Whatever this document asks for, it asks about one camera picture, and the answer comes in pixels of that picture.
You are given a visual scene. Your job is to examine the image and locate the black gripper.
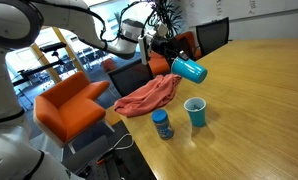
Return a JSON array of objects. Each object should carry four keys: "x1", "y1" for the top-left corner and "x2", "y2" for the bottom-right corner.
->
[{"x1": 151, "y1": 36, "x2": 189, "y2": 60}]

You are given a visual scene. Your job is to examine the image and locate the teal plastic cup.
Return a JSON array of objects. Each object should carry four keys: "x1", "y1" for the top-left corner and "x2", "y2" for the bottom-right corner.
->
[
  {"x1": 171, "y1": 57, "x2": 208, "y2": 84},
  {"x1": 184, "y1": 97, "x2": 207, "y2": 127}
]

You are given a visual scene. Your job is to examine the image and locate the candies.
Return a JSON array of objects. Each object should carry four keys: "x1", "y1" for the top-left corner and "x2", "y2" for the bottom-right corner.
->
[{"x1": 191, "y1": 105, "x2": 201, "y2": 111}]

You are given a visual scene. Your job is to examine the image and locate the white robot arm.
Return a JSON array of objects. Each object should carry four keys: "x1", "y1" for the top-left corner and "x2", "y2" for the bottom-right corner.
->
[{"x1": 0, "y1": 0, "x2": 171, "y2": 180}]

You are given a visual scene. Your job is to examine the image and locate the orange armchair far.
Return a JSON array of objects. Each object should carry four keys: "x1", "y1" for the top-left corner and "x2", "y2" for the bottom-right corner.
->
[{"x1": 149, "y1": 31, "x2": 202, "y2": 76}]

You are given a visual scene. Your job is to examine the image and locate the orange armchair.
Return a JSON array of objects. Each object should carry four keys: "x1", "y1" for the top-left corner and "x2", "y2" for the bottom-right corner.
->
[
  {"x1": 149, "y1": 31, "x2": 202, "y2": 76},
  {"x1": 33, "y1": 71, "x2": 114, "y2": 154}
]

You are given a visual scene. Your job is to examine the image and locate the black mesh office chair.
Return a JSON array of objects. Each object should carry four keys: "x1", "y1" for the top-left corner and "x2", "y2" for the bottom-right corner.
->
[{"x1": 196, "y1": 17, "x2": 229, "y2": 55}]

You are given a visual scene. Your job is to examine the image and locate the dark green potted plant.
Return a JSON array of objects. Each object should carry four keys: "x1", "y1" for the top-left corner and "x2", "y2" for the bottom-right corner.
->
[{"x1": 145, "y1": 0, "x2": 182, "y2": 37}]

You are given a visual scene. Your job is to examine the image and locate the salmon pink cloth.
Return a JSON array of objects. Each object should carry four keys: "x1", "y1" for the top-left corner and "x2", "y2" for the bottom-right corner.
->
[{"x1": 114, "y1": 74, "x2": 182, "y2": 117}]

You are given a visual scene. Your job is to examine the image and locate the blue lidded jar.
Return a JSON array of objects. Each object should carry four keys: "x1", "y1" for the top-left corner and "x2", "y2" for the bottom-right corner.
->
[{"x1": 151, "y1": 109, "x2": 174, "y2": 140}]

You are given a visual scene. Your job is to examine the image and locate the orange armchair near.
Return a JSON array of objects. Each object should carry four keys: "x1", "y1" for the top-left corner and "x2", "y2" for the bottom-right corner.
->
[{"x1": 33, "y1": 71, "x2": 114, "y2": 154}]

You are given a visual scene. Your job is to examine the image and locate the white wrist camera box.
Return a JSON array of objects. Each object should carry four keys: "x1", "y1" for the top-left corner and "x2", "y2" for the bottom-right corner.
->
[{"x1": 138, "y1": 23, "x2": 168, "y2": 65}]

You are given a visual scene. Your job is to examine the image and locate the white cable on floor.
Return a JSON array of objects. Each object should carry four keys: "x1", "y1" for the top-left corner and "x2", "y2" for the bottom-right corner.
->
[{"x1": 105, "y1": 133, "x2": 135, "y2": 158}]

